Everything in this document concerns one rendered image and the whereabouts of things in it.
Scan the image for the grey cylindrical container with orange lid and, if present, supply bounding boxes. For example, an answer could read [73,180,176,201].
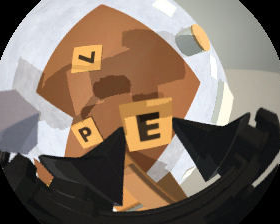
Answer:
[175,24,211,56]

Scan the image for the brown wooden easel board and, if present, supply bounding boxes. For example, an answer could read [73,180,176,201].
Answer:
[113,152,187,212]

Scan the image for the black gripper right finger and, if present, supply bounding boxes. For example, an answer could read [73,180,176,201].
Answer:
[172,112,250,183]

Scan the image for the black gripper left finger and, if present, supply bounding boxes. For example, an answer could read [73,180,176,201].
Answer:
[38,127,127,206]

